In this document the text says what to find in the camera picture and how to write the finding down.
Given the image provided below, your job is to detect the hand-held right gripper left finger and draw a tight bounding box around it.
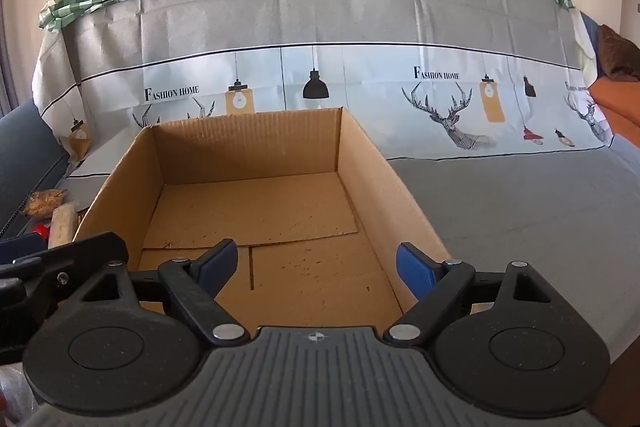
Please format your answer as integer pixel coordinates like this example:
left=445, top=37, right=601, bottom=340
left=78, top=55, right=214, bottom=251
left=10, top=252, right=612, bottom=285
left=75, top=239, right=251, bottom=348

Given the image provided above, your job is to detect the clear bread bag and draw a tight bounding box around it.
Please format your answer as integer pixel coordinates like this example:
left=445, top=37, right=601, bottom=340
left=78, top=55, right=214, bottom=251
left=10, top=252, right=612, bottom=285
left=22, top=189, right=68, bottom=218

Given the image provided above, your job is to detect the grey curtain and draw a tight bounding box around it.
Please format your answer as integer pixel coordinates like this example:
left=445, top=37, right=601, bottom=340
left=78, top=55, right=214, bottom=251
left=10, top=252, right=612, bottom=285
left=0, top=0, right=38, bottom=118

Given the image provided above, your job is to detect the dark blue cushion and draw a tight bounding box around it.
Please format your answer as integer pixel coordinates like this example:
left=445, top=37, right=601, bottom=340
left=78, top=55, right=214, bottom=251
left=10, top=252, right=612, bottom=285
left=581, top=12, right=602, bottom=72

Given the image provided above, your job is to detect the grey deer print cloth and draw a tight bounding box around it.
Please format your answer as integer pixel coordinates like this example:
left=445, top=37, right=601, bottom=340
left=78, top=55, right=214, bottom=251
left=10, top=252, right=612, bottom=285
left=31, top=0, right=613, bottom=202

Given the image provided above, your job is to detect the brown cardboard box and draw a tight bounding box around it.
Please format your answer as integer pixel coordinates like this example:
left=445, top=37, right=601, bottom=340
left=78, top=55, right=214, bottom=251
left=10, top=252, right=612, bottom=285
left=72, top=107, right=496, bottom=328

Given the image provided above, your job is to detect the beige cracker packet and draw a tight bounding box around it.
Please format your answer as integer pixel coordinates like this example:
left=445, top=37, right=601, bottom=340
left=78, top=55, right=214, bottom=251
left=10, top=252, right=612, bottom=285
left=50, top=204, right=78, bottom=248

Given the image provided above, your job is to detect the orange cushion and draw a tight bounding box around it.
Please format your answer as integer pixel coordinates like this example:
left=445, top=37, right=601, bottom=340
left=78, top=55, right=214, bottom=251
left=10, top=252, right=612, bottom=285
left=587, top=77, right=640, bottom=148

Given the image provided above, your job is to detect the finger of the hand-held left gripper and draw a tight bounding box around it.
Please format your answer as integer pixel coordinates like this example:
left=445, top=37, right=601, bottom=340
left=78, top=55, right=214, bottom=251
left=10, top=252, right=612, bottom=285
left=15, top=232, right=128, bottom=303
left=0, top=234, right=43, bottom=264

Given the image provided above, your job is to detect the brown cushion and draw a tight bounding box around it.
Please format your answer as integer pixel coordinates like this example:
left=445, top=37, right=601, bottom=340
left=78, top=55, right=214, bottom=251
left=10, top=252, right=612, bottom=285
left=597, top=24, right=640, bottom=82

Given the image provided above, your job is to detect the blue-grey sofa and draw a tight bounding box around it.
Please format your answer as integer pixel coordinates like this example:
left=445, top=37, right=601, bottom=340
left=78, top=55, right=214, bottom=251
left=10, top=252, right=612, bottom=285
left=0, top=99, right=640, bottom=427

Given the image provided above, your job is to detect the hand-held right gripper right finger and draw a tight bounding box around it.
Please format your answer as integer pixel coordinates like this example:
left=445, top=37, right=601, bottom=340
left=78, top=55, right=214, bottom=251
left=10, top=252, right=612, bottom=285
left=384, top=243, right=558, bottom=348

